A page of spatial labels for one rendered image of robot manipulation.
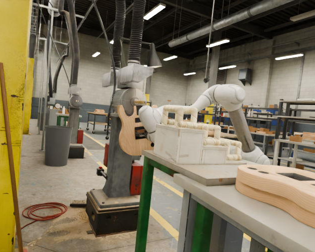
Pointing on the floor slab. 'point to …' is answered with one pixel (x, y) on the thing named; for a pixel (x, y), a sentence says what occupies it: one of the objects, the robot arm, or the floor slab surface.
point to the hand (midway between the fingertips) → (140, 132)
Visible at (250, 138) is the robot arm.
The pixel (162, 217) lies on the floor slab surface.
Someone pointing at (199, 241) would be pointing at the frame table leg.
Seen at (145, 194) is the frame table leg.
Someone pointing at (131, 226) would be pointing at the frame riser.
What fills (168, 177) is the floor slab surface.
